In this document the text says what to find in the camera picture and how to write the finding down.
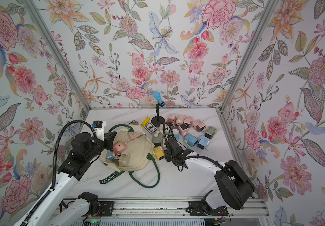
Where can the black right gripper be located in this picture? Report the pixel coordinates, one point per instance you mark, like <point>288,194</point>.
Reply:
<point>167,155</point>

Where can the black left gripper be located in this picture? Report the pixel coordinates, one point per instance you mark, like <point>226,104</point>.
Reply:
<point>109,141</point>

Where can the light green pencil sharpener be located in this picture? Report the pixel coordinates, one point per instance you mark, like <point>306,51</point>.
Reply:
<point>157,138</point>

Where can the cream canvas tote bag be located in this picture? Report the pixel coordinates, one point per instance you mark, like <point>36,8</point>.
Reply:
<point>140,151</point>

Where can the dark blue pencil sharpener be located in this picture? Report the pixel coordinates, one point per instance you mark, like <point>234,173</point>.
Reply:
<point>203,143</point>

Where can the dark green pencil sharpener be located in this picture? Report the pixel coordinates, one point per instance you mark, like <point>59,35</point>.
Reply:
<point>210,132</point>

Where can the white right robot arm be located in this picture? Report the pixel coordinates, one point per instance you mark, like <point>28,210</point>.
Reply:
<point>234,187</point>

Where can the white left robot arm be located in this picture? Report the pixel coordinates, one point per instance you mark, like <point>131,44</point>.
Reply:
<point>86,149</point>

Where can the blue playing card box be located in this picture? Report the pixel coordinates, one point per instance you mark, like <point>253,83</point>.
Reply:
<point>150,128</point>

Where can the black microphone stand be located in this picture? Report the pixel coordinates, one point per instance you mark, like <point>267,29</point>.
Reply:
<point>158,119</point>

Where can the yellow wooden block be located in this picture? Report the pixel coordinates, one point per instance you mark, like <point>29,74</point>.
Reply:
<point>145,122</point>

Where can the blue microphone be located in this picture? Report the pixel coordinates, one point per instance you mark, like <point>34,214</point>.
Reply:
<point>158,98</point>

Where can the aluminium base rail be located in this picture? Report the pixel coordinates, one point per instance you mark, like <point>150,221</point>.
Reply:
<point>191,211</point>

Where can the aluminium corner post right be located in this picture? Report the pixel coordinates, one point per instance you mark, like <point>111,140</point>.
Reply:
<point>247,56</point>

